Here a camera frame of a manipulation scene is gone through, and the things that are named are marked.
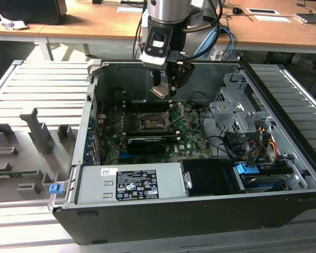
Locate hard disk in blue carrier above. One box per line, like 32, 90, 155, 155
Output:
234, 162, 293, 192

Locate metal socket cover frame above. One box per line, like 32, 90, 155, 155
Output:
163, 101, 187, 127

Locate thick black cable bundle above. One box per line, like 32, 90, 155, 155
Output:
243, 139, 263, 169

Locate silver metal disk bay cage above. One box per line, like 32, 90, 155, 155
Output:
208, 72, 274, 139

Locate blue cable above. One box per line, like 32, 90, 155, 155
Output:
221, 26, 238, 60

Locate black graphics card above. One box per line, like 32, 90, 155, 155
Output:
126, 136, 167, 155

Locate black RAM slot white latches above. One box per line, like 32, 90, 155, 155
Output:
122, 130, 181, 134
130, 99, 172, 104
125, 104, 171, 110
122, 135, 182, 140

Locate orange yellow wire bundle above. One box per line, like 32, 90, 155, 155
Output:
256, 125, 279, 162

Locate silver green CPU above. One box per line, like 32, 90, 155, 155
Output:
149, 82, 172, 100

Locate large black box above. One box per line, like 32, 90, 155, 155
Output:
0, 0, 68, 26

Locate grey power supply with label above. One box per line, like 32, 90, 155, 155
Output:
75, 162, 186, 205

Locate black plastic shroud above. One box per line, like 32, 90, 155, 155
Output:
179, 159, 239, 198

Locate crumpled white paper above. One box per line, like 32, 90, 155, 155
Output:
0, 14, 29, 32

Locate green motherboard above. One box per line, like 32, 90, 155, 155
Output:
93, 101, 214, 166

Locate black grey open PC case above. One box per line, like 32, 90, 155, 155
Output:
47, 59, 316, 246

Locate blue plastic case latch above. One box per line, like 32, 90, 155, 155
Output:
49, 183, 63, 196

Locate grey laptop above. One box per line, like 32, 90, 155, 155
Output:
293, 12, 316, 26

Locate white framed black tablet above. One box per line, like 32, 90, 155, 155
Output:
246, 7, 281, 16

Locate green RAM stick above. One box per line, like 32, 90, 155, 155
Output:
0, 170, 40, 179

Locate white paper sheet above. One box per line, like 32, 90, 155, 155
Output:
253, 15, 292, 24
116, 5, 139, 14

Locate CPU socket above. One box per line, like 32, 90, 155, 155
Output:
138, 110, 176, 132

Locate grey parts rack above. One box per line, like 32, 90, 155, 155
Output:
0, 106, 78, 203

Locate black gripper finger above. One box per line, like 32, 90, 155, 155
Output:
169, 62, 195, 97
151, 69, 163, 87

